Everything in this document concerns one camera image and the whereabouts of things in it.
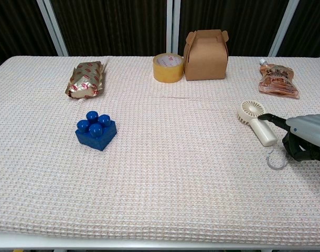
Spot orange spouted drink pouch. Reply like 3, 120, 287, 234
258, 58, 300, 99

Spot black ribbed partition panel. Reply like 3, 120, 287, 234
0, 0, 58, 71
178, 0, 289, 57
50, 0, 168, 57
276, 0, 320, 58

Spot blue toy building block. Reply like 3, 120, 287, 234
75, 111, 118, 152

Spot gold foil snack pack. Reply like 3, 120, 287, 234
65, 60, 109, 100

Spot yellow packing tape roll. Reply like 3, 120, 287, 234
152, 52, 185, 83

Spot white waffle table cloth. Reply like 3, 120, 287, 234
0, 55, 320, 242

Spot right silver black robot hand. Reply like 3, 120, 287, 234
257, 113, 320, 162

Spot cream handheld fan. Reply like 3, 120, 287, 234
237, 100, 278, 146

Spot brown kraft gable box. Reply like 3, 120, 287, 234
183, 29, 229, 81

